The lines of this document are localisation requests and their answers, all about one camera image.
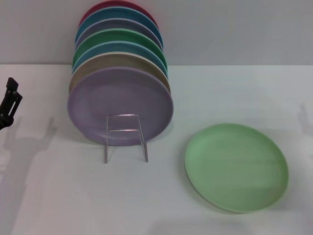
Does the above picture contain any slate grey plate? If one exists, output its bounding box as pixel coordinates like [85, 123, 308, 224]
[74, 18, 164, 49]

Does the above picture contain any beige plate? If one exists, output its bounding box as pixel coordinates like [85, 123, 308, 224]
[68, 51, 171, 94]

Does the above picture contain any dark teal blue plate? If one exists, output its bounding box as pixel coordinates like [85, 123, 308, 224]
[74, 6, 164, 48]

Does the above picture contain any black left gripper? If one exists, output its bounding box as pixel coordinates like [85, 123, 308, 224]
[0, 77, 23, 130]

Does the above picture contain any light green plate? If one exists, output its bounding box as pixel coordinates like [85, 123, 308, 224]
[184, 123, 290, 215]

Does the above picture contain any lavender plate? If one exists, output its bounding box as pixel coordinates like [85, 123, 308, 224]
[67, 67, 175, 147]

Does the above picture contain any dark green plate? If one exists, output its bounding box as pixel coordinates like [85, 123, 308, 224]
[72, 28, 168, 70]

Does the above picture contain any light teal plate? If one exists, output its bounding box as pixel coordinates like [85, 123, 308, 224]
[71, 40, 169, 74]

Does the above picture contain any maroon red plate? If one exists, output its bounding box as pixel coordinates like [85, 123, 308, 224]
[78, 0, 160, 29]

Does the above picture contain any chrome wire plate rack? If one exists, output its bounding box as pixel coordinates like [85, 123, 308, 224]
[104, 114, 149, 164]

